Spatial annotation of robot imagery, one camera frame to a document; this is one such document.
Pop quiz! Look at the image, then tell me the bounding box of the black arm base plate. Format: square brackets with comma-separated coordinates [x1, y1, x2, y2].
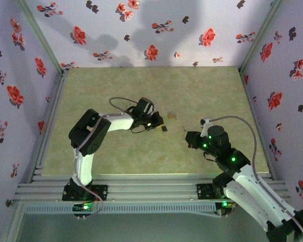
[196, 183, 243, 201]
[62, 185, 109, 202]

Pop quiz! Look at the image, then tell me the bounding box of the grey slotted cable duct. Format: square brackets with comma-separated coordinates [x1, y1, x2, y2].
[24, 203, 217, 215]

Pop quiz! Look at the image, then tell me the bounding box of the aluminium side rail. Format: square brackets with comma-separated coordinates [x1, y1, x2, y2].
[238, 67, 277, 181]
[29, 68, 69, 183]

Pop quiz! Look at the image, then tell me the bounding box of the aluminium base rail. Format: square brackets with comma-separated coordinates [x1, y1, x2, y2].
[14, 173, 290, 203]

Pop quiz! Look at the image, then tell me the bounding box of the aluminium corner post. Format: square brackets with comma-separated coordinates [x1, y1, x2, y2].
[238, 0, 286, 74]
[14, 0, 66, 76]

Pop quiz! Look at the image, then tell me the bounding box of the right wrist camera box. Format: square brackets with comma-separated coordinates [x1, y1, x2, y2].
[200, 116, 212, 137]

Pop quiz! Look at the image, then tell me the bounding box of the black controller board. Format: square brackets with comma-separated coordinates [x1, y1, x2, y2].
[215, 200, 237, 218]
[72, 203, 95, 220]

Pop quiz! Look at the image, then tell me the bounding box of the grey right arm cable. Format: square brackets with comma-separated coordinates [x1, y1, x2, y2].
[208, 115, 303, 242]

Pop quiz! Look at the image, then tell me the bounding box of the grey left arm cable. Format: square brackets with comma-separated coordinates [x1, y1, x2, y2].
[74, 97, 138, 218]

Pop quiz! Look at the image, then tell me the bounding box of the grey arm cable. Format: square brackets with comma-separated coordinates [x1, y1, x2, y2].
[208, 115, 303, 242]
[74, 97, 138, 218]

